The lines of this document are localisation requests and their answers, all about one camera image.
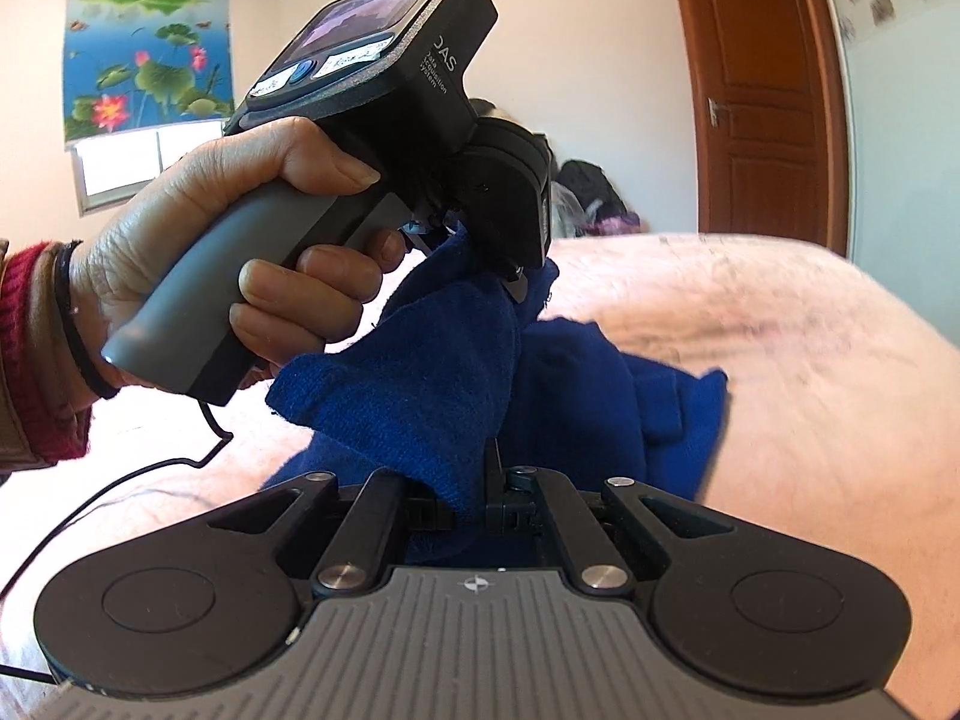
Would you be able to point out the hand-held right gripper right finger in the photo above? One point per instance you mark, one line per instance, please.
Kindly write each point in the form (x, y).
(495, 499)

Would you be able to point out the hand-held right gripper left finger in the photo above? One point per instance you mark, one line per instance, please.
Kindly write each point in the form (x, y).
(431, 517)

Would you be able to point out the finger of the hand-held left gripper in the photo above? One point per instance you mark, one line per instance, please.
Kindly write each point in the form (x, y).
(517, 286)
(427, 236)

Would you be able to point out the blue knit sweater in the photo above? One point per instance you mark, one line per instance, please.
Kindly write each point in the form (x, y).
(420, 375)

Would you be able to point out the person's left forearm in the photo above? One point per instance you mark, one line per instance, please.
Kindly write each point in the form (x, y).
(30, 360)

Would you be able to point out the person's left hand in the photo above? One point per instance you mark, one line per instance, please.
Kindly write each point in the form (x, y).
(187, 202)

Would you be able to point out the clear plastic bag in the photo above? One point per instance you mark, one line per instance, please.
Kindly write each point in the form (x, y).
(568, 202)

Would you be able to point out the purple cloth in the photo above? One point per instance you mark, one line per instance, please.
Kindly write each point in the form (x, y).
(619, 225)

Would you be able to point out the black garment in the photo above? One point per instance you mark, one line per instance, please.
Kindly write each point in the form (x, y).
(592, 187)

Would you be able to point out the lotus print roller blind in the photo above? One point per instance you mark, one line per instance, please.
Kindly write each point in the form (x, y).
(142, 52)

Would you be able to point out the pink blanket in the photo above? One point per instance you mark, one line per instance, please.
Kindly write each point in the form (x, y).
(787, 390)

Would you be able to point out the brown wooden door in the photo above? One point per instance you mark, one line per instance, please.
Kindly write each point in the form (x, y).
(757, 90)

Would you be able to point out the window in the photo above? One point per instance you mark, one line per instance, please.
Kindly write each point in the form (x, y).
(120, 169)

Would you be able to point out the black wrist band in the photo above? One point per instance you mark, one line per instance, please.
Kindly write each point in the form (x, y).
(66, 277)

